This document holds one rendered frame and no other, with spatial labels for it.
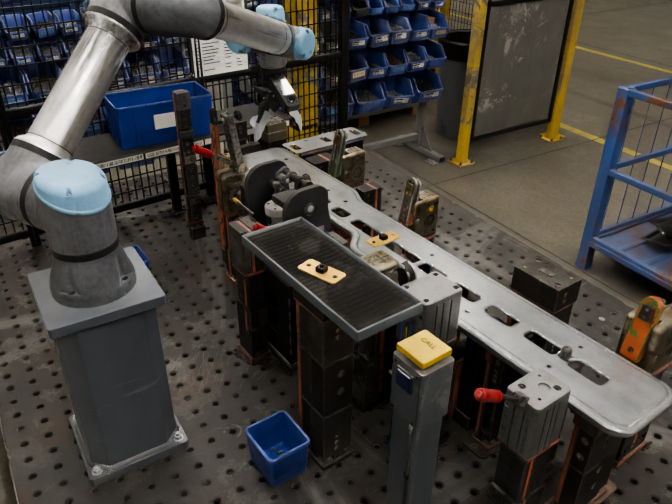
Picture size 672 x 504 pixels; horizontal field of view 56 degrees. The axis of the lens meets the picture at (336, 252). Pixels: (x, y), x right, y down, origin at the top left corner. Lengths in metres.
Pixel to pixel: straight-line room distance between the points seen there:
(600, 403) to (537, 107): 3.95
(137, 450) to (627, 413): 0.94
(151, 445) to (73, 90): 0.73
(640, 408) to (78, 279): 0.99
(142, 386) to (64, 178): 0.44
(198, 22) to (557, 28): 3.81
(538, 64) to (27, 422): 4.06
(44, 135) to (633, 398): 1.14
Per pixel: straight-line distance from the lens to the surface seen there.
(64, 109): 1.29
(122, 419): 1.37
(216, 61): 2.32
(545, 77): 4.95
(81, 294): 1.21
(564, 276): 1.45
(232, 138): 1.75
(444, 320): 1.21
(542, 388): 1.11
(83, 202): 1.14
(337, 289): 1.09
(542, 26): 4.78
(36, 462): 1.54
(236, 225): 1.47
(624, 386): 1.25
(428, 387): 0.98
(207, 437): 1.48
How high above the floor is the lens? 1.78
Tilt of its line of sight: 31 degrees down
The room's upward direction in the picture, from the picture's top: 1 degrees clockwise
